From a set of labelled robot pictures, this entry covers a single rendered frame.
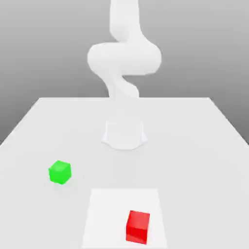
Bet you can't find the small red cube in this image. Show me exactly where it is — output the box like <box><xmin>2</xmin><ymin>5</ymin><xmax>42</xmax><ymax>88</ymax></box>
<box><xmin>125</xmin><ymin>210</ymin><xmax>151</xmax><ymax>245</ymax></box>

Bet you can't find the small green cube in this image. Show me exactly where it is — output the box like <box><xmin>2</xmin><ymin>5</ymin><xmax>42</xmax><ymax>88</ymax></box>
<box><xmin>48</xmin><ymin>160</ymin><xmax>72</xmax><ymax>185</ymax></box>

